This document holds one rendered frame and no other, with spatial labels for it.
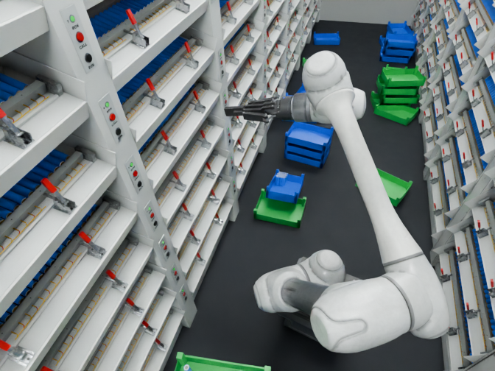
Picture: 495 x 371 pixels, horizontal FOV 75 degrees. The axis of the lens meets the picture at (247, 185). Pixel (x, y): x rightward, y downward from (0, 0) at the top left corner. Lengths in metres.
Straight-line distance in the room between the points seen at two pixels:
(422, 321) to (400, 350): 0.99
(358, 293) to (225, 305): 1.12
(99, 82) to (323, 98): 0.52
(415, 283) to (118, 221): 0.79
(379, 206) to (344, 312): 0.29
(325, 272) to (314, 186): 1.07
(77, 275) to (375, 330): 0.72
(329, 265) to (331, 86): 0.77
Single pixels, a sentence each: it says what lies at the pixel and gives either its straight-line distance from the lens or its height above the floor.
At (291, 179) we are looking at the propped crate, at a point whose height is 0.02.
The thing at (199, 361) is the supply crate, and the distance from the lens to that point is 1.23.
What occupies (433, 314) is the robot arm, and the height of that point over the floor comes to 0.93.
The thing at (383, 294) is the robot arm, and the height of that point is 0.97.
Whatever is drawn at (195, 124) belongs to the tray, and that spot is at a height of 0.93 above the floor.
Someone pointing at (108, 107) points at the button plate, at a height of 1.26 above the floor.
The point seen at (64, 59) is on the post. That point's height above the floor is 1.40.
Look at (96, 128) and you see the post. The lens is 0.84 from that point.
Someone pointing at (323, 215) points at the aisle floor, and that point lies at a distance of 2.17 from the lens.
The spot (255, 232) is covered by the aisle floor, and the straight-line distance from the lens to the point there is 2.05.
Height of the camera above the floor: 1.67
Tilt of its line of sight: 46 degrees down
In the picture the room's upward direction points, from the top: 3 degrees counter-clockwise
